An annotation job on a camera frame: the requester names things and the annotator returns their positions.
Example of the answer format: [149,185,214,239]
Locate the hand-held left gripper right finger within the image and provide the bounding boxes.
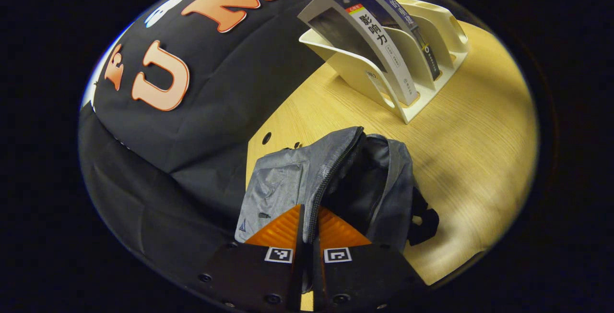
[308,206,427,312]

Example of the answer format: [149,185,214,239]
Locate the grey schoolbag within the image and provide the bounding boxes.
[234,126,440,256]

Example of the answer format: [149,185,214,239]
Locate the cream plastic bookshelf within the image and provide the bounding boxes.
[298,0,471,125]

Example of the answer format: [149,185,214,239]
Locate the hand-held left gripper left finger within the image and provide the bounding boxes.
[199,204,307,311]

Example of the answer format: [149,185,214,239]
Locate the blue cover book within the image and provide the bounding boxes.
[343,0,442,82]

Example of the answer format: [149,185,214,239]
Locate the white grey cover book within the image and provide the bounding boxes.
[297,0,420,107]

